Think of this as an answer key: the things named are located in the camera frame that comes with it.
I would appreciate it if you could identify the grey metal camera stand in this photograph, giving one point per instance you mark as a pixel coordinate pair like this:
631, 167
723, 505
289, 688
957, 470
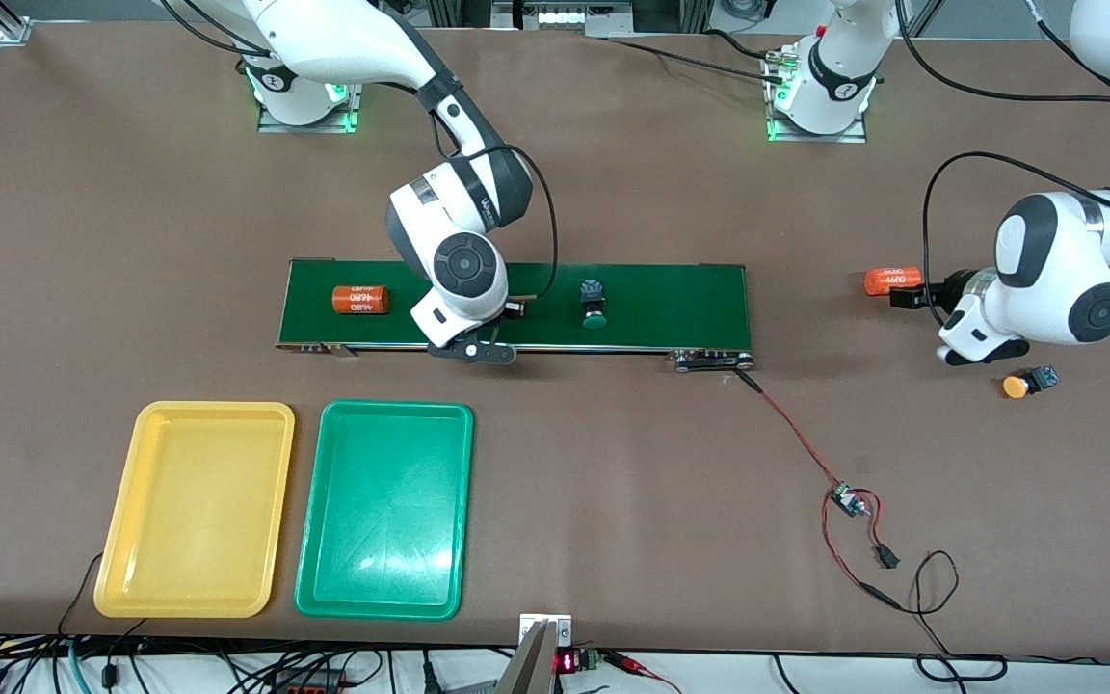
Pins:
531, 665

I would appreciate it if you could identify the yellow mushroom push button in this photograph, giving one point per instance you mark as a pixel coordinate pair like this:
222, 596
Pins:
1032, 383

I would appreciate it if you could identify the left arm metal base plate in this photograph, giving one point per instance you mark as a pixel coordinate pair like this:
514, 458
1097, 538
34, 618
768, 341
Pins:
834, 138

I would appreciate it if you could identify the small speed controller board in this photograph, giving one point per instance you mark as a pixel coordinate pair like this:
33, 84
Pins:
846, 499

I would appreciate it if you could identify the green belt conveyor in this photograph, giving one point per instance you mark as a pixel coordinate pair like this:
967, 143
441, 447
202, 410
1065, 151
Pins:
661, 308

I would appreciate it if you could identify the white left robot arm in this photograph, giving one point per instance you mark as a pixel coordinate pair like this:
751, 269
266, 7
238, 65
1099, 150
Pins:
1056, 260

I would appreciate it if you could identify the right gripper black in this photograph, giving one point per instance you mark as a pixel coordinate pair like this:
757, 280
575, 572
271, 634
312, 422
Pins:
514, 308

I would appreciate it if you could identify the green mushroom push button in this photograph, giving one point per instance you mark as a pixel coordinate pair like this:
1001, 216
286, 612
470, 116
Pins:
594, 301

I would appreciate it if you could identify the aluminium frame white connectors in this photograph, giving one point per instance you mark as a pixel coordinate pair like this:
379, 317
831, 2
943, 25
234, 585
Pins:
560, 17

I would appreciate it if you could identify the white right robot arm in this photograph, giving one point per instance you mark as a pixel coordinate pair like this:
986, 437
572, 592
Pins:
343, 39

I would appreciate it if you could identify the red digit display module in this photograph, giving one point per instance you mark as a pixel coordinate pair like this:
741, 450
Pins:
569, 662

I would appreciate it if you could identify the red clip lead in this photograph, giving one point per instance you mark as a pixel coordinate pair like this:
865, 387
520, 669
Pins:
627, 661

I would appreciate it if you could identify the green plastic tray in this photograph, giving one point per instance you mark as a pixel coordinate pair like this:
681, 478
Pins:
383, 511

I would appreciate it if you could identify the yellow plastic tray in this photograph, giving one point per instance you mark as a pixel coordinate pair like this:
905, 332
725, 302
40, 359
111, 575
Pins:
194, 511

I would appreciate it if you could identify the orange cylinder white print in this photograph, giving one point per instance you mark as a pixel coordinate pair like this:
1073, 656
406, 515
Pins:
883, 280
359, 299

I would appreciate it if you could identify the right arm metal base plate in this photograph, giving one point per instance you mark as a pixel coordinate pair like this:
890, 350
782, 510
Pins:
356, 106

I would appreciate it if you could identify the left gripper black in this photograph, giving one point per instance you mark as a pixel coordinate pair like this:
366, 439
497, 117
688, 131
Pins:
953, 287

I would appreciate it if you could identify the metal table corner bracket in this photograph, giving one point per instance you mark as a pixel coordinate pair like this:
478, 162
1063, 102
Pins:
15, 31

